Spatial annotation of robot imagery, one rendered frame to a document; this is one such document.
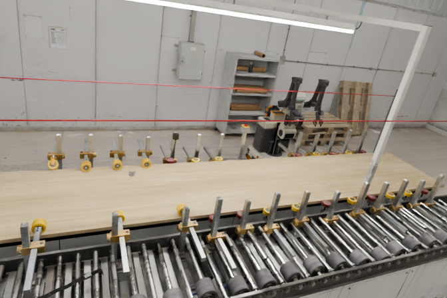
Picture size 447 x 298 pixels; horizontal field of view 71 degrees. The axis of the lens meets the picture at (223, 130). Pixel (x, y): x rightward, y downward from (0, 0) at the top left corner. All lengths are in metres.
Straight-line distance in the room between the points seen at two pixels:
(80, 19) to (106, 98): 1.27
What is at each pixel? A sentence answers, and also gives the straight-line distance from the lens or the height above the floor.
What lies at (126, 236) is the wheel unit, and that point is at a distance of 2.17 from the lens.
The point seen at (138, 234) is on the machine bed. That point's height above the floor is 0.76.
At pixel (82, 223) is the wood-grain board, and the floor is 0.90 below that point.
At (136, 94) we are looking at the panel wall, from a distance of 5.68.
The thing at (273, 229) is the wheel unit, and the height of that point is 0.82.
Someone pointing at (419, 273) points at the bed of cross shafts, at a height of 0.60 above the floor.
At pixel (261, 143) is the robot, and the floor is 0.45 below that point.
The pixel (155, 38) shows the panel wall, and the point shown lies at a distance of 5.50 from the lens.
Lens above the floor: 2.41
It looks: 22 degrees down
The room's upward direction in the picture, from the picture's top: 10 degrees clockwise
